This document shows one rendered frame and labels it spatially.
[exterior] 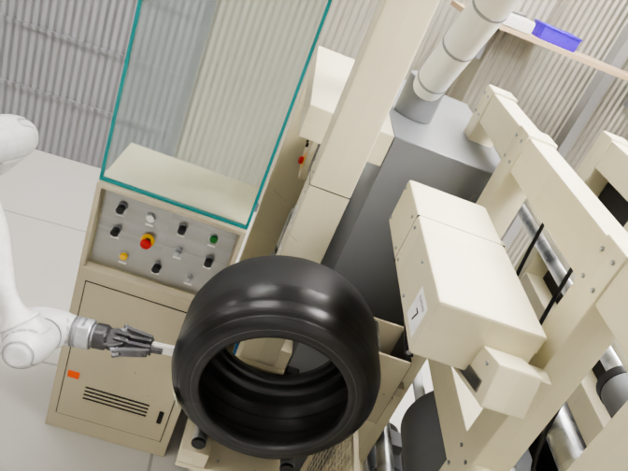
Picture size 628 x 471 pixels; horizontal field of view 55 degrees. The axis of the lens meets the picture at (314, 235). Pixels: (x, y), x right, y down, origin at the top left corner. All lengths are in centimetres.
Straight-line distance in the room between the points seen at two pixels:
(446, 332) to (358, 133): 68
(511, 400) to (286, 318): 59
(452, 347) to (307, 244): 71
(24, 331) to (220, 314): 49
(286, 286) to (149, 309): 96
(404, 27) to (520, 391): 93
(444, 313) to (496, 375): 15
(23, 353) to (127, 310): 87
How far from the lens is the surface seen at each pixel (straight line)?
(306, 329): 157
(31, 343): 170
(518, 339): 134
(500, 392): 128
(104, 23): 465
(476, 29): 198
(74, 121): 493
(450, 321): 128
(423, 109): 229
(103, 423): 296
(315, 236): 186
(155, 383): 271
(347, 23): 458
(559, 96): 519
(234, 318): 159
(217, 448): 207
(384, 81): 169
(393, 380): 212
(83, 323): 186
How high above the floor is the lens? 237
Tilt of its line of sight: 28 degrees down
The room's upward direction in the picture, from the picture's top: 24 degrees clockwise
